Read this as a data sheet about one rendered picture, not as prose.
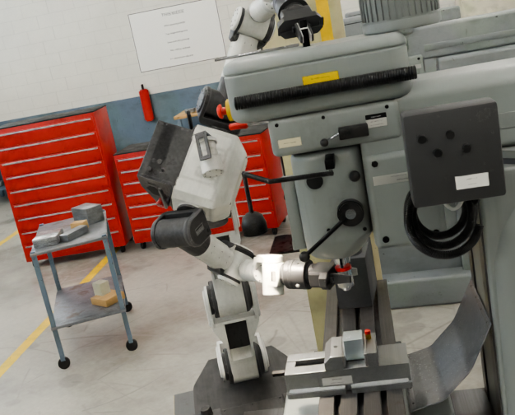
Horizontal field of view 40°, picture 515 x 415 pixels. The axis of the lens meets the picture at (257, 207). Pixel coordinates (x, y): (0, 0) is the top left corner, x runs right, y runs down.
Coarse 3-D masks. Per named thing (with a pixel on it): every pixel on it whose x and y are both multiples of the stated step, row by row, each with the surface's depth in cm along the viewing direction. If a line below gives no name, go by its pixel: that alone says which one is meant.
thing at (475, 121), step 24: (408, 120) 151; (432, 120) 151; (456, 120) 150; (480, 120) 150; (408, 144) 153; (432, 144) 152; (456, 144) 152; (480, 144) 151; (408, 168) 155; (432, 168) 154; (456, 168) 153; (480, 168) 152; (432, 192) 155; (456, 192) 154; (480, 192) 154; (504, 192) 153
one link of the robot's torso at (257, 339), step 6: (258, 336) 292; (216, 342) 295; (258, 342) 287; (216, 348) 292; (222, 348) 293; (264, 348) 284; (216, 354) 287; (264, 354) 280; (264, 360) 280; (222, 366) 278; (264, 366) 281; (222, 372) 278
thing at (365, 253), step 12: (360, 252) 246; (372, 252) 262; (360, 264) 243; (372, 264) 258; (360, 276) 244; (372, 276) 254; (336, 288) 247; (360, 288) 245; (372, 288) 250; (348, 300) 248; (360, 300) 247; (372, 300) 247
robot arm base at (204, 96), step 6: (204, 90) 224; (210, 90) 224; (204, 96) 223; (198, 102) 228; (204, 102) 222; (198, 108) 225; (204, 108) 223; (198, 114) 226; (204, 120) 225; (210, 120) 225; (216, 120) 226; (210, 126) 226; (216, 126) 227; (222, 126) 227; (228, 126) 227; (234, 132) 229
